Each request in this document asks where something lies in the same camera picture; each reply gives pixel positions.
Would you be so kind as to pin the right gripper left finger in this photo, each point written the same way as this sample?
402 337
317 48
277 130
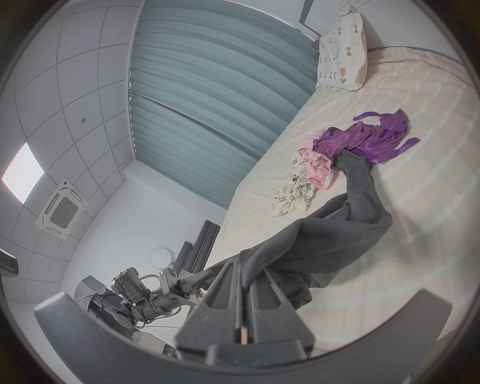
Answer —
202 330

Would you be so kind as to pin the white printed garment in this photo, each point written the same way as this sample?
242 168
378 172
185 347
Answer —
296 191

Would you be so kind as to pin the pink garment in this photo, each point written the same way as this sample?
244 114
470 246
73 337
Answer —
318 170

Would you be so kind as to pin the black T-shirt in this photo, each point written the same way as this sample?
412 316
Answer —
337 240

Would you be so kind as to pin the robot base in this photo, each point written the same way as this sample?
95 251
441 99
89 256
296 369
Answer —
150 341

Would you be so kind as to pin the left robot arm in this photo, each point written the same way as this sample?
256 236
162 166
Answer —
125 285

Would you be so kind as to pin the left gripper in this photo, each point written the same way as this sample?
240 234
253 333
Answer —
168 298

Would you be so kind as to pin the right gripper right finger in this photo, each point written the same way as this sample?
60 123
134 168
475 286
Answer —
281 330

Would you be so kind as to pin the bed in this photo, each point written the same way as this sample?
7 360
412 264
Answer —
412 225

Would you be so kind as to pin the white ceiling air vent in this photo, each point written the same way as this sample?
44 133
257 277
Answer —
62 208

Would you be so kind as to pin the white printed pillow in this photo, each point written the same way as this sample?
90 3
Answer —
341 52

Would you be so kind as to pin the square ceiling light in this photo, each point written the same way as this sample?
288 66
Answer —
22 174

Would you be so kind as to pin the purple garment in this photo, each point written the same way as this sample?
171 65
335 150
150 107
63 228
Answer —
356 138

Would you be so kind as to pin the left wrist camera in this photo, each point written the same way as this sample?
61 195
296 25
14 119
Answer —
167 279

